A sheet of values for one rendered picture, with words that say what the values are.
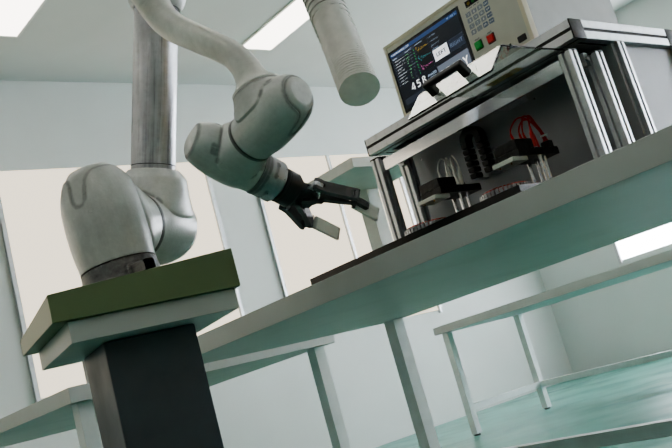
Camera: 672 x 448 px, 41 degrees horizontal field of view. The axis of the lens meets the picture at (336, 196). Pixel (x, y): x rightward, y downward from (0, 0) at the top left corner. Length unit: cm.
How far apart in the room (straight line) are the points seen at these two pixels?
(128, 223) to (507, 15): 96
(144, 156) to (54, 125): 496
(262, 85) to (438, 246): 45
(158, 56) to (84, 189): 40
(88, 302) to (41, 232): 498
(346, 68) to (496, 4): 135
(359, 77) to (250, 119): 172
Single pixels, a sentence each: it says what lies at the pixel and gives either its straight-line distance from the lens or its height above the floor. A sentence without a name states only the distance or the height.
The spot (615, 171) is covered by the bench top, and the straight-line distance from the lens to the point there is 147.
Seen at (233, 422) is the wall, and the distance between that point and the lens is 695.
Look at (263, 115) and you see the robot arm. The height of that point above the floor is 102.
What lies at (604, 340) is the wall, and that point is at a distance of 957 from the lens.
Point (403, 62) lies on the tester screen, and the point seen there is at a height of 125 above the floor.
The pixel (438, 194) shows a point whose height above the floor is 88.
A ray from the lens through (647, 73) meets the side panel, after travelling 217.
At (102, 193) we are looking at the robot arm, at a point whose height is 100.
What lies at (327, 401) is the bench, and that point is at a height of 49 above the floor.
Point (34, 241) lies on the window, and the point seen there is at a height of 207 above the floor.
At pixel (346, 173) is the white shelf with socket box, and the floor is 117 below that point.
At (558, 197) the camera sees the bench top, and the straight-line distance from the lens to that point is 153.
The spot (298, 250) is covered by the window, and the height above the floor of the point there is 175.
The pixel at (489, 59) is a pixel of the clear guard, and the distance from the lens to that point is 179.
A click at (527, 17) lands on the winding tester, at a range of 206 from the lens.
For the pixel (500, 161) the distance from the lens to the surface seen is 199.
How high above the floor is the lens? 50
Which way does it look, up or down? 12 degrees up
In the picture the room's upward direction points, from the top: 16 degrees counter-clockwise
